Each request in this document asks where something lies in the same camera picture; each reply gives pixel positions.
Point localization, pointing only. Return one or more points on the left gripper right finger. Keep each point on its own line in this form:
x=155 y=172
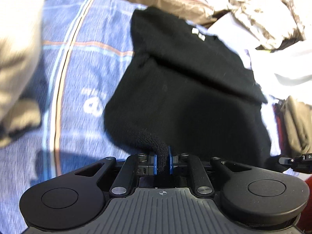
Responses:
x=191 y=170

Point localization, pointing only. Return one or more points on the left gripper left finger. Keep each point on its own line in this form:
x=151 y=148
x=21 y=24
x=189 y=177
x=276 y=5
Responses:
x=129 y=173

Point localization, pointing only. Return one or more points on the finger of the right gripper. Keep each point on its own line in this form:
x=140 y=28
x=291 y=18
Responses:
x=301 y=164

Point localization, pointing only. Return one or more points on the black knitted garment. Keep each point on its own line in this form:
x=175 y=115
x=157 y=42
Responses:
x=188 y=93

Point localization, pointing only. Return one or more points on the olive folded garment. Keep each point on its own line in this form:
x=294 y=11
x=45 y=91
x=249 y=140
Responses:
x=297 y=121

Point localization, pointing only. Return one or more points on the white garment at right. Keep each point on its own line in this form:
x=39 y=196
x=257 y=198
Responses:
x=285 y=72

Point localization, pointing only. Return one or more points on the blue plaid bed sheet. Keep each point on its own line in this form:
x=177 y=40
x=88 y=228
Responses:
x=86 y=49

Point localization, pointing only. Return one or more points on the beige patterned crumpled duvet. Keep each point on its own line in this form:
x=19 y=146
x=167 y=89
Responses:
x=270 y=21

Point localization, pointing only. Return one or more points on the grey cloth at left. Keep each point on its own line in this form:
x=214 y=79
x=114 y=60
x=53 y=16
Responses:
x=21 y=22

